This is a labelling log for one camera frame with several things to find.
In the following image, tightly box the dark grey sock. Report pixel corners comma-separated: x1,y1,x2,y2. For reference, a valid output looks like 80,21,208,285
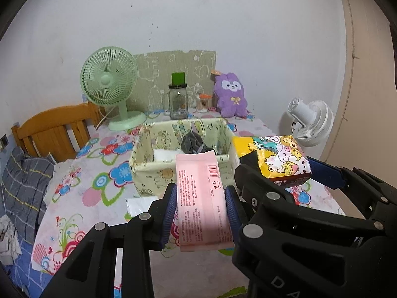
181,132,207,155

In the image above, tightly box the yellow cartoon tissue packet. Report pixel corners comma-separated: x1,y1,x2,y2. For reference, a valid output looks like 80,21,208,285
232,135,312,188

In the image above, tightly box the green desk fan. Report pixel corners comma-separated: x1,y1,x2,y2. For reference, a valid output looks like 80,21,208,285
80,46,147,131

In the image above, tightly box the yellow printed fabric storage box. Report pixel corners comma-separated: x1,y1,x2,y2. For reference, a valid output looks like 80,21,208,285
129,118,236,197

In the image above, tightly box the green printed board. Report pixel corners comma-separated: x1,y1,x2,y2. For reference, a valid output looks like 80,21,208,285
129,50,217,112

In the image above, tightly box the white plastic packet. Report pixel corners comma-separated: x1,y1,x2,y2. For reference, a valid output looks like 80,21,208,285
126,196,159,222

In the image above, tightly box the white crumpled cloth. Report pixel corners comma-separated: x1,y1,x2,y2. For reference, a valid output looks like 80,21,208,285
0,214,21,266

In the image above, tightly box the floral tablecloth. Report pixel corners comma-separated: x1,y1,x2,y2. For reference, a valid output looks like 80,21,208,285
31,109,346,298

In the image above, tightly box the glass mug jar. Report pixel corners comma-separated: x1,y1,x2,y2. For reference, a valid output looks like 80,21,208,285
162,84,190,120

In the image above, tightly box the grey plaid pillow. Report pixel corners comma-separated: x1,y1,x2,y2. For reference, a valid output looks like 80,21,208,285
0,145,56,236

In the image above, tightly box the blue bed sheet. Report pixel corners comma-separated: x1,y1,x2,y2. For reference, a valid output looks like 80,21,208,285
0,161,44,292

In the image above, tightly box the white fan cable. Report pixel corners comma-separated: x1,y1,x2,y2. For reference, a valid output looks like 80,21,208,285
95,107,107,131

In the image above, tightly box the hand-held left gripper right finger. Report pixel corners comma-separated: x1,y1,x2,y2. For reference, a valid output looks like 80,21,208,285
224,186,246,252

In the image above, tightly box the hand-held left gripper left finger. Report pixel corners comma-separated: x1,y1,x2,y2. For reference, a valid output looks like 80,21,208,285
40,183,178,298

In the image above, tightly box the purple plush bunny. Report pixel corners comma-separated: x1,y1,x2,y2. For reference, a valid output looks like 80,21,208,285
213,72,249,118

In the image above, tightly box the wooden headboard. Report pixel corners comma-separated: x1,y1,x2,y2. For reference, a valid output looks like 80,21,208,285
12,102,103,162

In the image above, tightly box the pink tissue packet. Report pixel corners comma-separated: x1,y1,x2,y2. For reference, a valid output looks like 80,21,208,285
175,150,234,253

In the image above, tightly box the cotton swab jar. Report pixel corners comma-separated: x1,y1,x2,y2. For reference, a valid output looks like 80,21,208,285
195,96,213,113

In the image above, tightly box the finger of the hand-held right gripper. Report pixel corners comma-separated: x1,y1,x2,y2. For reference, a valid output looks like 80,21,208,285
232,153,385,298
306,158,397,221

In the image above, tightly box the clear plastic packet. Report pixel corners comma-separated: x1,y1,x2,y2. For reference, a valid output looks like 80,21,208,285
153,149,177,163

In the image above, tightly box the white standing fan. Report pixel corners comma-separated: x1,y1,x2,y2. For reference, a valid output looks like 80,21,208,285
279,98,335,147

